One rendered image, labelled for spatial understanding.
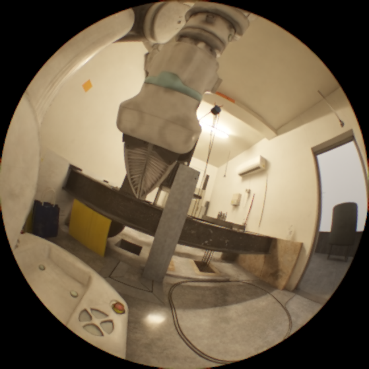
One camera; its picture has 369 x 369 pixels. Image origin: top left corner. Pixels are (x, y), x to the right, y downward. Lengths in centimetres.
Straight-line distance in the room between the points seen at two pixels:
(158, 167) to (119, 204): 94
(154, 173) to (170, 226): 73
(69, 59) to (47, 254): 60
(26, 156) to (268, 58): 230
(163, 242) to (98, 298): 67
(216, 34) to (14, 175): 23
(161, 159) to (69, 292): 51
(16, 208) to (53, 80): 16
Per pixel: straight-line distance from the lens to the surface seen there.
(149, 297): 96
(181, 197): 87
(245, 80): 230
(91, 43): 25
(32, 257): 59
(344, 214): 593
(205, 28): 15
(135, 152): 17
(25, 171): 16
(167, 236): 90
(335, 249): 831
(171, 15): 37
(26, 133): 15
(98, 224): 113
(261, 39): 220
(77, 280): 55
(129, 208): 106
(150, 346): 76
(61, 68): 22
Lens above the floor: 72
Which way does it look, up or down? 12 degrees up
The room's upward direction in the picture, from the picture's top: 19 degrees clockwise
